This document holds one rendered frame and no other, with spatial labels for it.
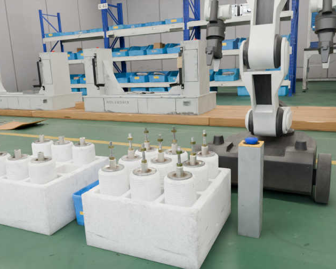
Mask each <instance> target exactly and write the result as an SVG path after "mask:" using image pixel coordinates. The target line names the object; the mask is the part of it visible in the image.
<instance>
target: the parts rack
mask: <svg viewBox="0 0 336 269"><path fill-rule="evenodd" d="M190 1H191V3H192V0H190ZM192 5H193V3H192ZM108 6H112V7H116V8H117V15H118V20H117V19H116V18H115V16H114V15H113V14H112V12H111V11H110V9H109V8H107V9H108V10H109V11H108V10H107V9H101V14H102V26H103V31H101V32H95V33H86V34H76V35H67V36H58V37H48V38H45V33H44V25H43V18H44V17H43V16H42V15H49V14H42V10H38V11H39V19H40V24H41V33H42V41H43V50H44V52H47V50H46V42H49V41H57V42H56V44H55V45H54V47H53V48H52V50H51V51H50V52H52V51H53V49H54V48H55V46H56V45H57V43H58V42H59V41H60V45H61V52H64V48H63V43H68V42H79V41H89V40H95V39H104V46H105V49H113V47H114V46H115V44H116V42H117V40H118V39H119V44H120V48H125V41H124V39H125V37H128V36H122V37H115V36H114V35H115V34H125V33H135V32H141V31H151V30H161V29H172V30H170V32H164V33H171V32H177V31H183V41H189V40H190V38H191V36H192V34H193V31H194V30H195V32H194V34H193V37H192V39H191V40H193V38H194V36H195V39H199V40H201V29H206V28H207V23H208V22H209V21H206V20H201V15H200V0H194V5H193V8H194V12H193V9H192V7H191V4H190V2H189V0H183V4H182V13H183V22H182V23H172V24H167V25H157V26H148V27H138V28H129V29H120V30H110V31H109V30H108V28H109V27H108V17H107V13H109V12H110V13H109V15H110V16H111V17H112V16H113V17H112V19H113V20H114V21H115V20H116V21H115V23H116V24H117V25H123V10H122V3H117V6H116V5H111V4H108ZM189 6H190V8H191V10H192V12H193V15H194V19H193V18H190V17H189ZM111 14H112V15H111ZM49 16H53V17H58V27H59V32H58V31H57V30H56V29H55V28H54V27H53V26H52V25H51V24H50V23H49V22H48V21H47V20H46V19H45V18H44V19H45V20H46V21H47V22H48V23H49V24H50V25H51V26H52V27H53V28H54V29H55V30H56V31H57V32H58V33H61V32H62V29H61V20H60V13H57V16H56V15H49ZM114 18H115V19H114ZM189 20H192V21H191V22H189ZM290 20H291V38H290V66H289V79H287V80H284V81H283V83H282V85H288V86H289V95H287V96H288V97H292V96H293V95H292V93H296V91H295V83H296V69H297V45H298V20H299V0H296V1H295V0H292V9H291V10H290V11H282V12H281V13H280V20H279V21H290ZM117 22H118V23H117ZM224 23H225V24H226V27H230V26H241V25H250V24H251V15H244V16H238V17H232V18H231V19H230V20H226V21H225V22H224ZM294 24H295V26H294ZM175 30H177V31H175ZM190 30H192V32H191V35H190ZM153 34H160V33H153ZM143 35H149V34H143ZM132 36H139V35H132ZM110 38H115V39H114V41H113V43H112V45H111V46H110V44H109V39H110ZM114 42H115V43H114ZM112 46H113V47H112ZM236 55H239V49H237V50H222V56H236ZM177 57H178V53H171V54H155V55H145V56H129V57H112V59H113V65H114V67H115V68H116V70H117V71H118V72H119V71H120V72H121V73H127V71H126V62H127V61H141V60H160V59H177ZM115 62H121V67H122V71H121V70H120V69H119V67H118V66H117V65H116V63H115ZM68 64H69V65H73V64H84V59H79V60H68ZM115 65H116V66H115ZM120 72H119V73H120ZM172 83H174V82H163V83H150V82H148V83H119V85H120V87H122V88H123V90H124V92H128V88H129V87H170V85H169V84H172ZM210 86H245V85H244V83H243V81H242V80H236V81H225V82H215V81H210ZM71 88H86V84H71Z"/></svg>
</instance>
